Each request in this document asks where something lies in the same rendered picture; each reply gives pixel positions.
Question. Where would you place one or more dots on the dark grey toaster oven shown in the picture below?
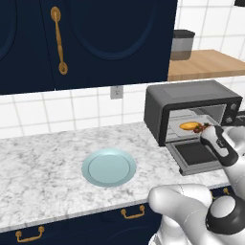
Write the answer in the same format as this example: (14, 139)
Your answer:
(188, 95)

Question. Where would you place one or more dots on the light blue plate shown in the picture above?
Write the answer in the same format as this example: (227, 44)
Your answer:
(109, 167)

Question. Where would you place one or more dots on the grey canister with black lid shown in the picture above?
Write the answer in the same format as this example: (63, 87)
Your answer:
(182, 44)

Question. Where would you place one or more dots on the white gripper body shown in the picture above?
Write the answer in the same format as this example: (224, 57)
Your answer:
(210, 134)

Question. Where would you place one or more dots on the navy cupboard door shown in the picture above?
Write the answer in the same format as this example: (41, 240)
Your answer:
(19, 48)
(118, 38)

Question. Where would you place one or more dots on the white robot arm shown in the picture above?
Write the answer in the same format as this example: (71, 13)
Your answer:
(188, 207)

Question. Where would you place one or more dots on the grey oven tray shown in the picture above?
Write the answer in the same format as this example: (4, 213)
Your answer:
(177, 131)

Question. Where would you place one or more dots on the toaster oven door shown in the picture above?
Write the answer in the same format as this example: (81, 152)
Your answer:
(191, 153)

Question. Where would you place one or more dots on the kebab skewer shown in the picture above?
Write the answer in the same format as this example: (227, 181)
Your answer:
(201, 128)

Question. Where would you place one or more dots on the toaster oven knob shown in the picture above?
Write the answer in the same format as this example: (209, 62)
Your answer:
(234, 106)
(228, 120)

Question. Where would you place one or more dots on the wooden shelf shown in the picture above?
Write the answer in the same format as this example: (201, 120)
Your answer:
(204, 65)

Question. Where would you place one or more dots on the navy drawer front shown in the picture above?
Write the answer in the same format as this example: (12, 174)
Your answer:
(220, 192)
(134, 228)
(63, 231)

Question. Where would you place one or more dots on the white wall outlet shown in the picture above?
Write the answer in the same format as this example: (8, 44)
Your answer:
(116, 92)

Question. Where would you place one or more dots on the black hanging object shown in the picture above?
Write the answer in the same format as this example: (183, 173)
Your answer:
(240, 2)

